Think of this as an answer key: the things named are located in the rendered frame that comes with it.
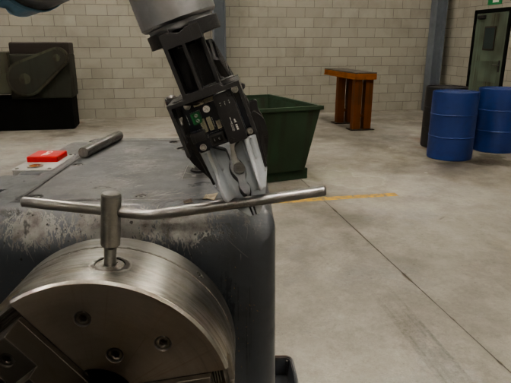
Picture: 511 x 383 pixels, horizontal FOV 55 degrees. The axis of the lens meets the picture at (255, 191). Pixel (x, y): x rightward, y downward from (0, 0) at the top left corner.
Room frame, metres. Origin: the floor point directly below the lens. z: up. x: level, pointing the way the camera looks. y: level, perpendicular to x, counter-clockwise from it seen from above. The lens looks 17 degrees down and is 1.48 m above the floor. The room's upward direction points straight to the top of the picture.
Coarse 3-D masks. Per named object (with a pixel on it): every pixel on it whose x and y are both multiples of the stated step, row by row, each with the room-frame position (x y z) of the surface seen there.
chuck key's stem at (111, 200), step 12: (108, 192) 0.51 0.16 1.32; (108, 204) 0.50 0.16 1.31; (120, 204) 0.51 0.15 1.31; (108, 216) 0.50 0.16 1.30; (108, 228) 0.50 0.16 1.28; (120, 228) 0.51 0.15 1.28; (108, 240) 0.50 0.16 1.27; (120, 240) 0.51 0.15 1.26; (108, 252) 0.50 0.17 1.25; (108, 264) 0.50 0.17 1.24
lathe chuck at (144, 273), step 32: (64, 256) 0.55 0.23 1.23; (96, 256) 0.53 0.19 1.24; (128, 256) 0.54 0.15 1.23; (32, 288) 0.47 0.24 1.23; (64, 288) 0.47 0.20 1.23; (96, 288) 0.47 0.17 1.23; (128, 288) 0.47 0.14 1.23; (160, 288) 0.49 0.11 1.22; (192, 288) 0.53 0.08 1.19; (32, 320) 0.46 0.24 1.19; (64, 320) 0.47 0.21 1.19; (96, 320) 0.47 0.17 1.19; (128, 320) 0.47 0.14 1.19; (160, 320) 0.47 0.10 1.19; (192, 320) 0.47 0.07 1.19; (224, 320) 0.54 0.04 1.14; (64, 352) 0.46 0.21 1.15; (96, 352) 0.47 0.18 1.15; (128, 352) 0.47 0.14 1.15; (160, 352) 0.47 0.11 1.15; (192, 352) 0.47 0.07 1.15; (224, 352) 0.48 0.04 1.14
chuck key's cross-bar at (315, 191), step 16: (272, 192) 0.51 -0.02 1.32; (288, 192) 0.50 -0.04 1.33; (304, 192) 0.50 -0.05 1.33; (320, 192) 0.50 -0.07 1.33; (48, 208) 0.51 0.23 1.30; (64, 208) 0.51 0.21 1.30; (80, 208) 0.51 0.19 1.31; (96, 208) 0.51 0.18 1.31; (128, 208) 0.51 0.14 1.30; (176, 208) 0.51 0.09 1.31; (192, 208) 0.50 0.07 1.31; (208, 208) 0.50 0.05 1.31; (224, 208) 0.50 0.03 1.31
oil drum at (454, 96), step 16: (448, 96) 6.25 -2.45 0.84; (464, 96) 6.18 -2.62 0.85; (432, 112) 6.46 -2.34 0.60; (448, 112) 6.23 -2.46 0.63; (464, 112) 6.18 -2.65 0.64; (432, 128) 6.41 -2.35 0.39; (448, 128) 6.22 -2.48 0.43; (464, 128) 6.18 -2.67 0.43; (432, 144) 6.38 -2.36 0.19; (448, 144) 6.21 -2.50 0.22; (464, 144) 6.19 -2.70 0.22; (448, 160) 6.20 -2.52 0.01; (464, 160) 6.20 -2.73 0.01
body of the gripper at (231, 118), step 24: (192, 24) 0.45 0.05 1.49; (216, 24) 0.48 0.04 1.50; (168, 48) 0.44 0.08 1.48; (192, 48) 0.47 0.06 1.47; (192, 72) 0.45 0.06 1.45; (216, 72) 0.46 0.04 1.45; (192, 96) 0.45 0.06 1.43; (216, 96) 0.45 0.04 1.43; (240, 96) 0.45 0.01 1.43; (192, 120) 0.45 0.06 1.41; (216, 120) 0.46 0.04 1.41; (240, 120) 0.45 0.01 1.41; (216, 144) 0.47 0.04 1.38
